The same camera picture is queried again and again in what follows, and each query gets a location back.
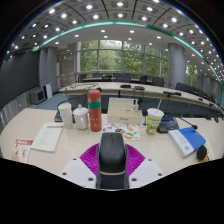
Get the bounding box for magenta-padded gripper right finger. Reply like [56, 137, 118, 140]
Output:
[124, 143, 166, 190]

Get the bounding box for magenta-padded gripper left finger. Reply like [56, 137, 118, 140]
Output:
[59, 143, 101, 190]

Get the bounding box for dark grey computer mouse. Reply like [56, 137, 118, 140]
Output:
[95, 132, 130, 191]

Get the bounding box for colourful printed leaflet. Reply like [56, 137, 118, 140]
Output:
[101, 122, 141, 141]

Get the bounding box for white printed paper sheet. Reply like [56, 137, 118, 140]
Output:
[30, 122, 64, 153]

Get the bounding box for green printed paper cup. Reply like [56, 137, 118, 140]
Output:
[145, 99, 165, 136]

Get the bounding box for blue and white book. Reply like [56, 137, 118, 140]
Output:
[167, 126, 207, 159]

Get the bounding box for dark conference microphone unit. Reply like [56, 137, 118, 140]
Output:
[156, 111, 198, 134]

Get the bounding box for white lidded mug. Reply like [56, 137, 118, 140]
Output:
[72, 104, 90, 131]

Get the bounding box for tall white paper cup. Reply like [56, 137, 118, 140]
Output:
[57, 102, 74, 130]

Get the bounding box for black handheld microphone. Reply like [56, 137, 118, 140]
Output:
[195, 144, 209, 164]

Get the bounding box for red thermos bottle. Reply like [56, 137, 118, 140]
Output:
[86, 89, 103, 133]

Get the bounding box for red and white brochure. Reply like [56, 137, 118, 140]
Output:
[11, 138, 34, 164]

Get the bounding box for cream cardboard box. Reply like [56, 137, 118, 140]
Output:
[106, 97, 144, 126]

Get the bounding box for grey box monitor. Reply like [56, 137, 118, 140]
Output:
[29, 87, 47, 105]

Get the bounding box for white standing panel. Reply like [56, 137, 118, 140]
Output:
[44, 83, 54, 100]

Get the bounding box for long curved conference desk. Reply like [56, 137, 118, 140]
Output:
[59, 81, 223, 113]

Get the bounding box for dark office chairs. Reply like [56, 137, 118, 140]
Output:
[78, 72, 214, 101]

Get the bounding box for round ceiling lights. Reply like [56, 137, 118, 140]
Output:
[6, 0, 224, 78]

